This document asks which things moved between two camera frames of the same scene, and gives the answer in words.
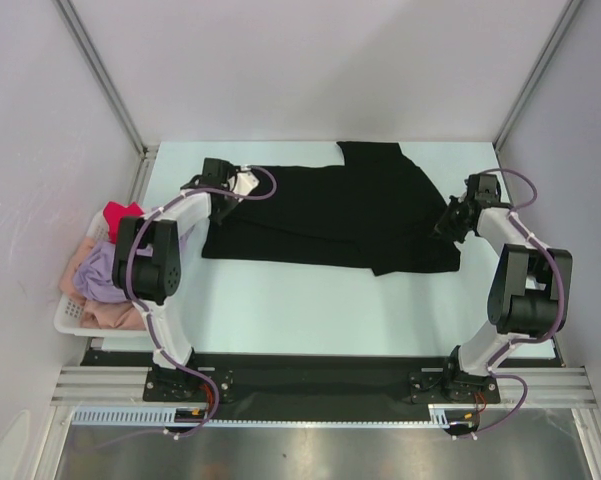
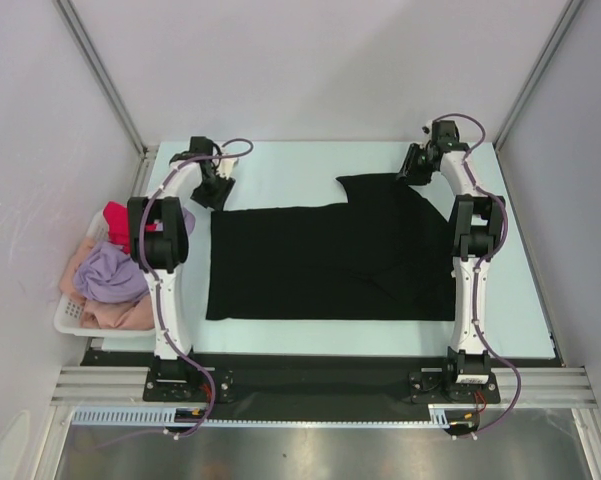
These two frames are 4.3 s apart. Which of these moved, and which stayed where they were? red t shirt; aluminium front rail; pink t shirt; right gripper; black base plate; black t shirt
Moved: black t shirt; right gripper
Stayed: pink t shirt; red t shirt; aluminium front rail; black base plate
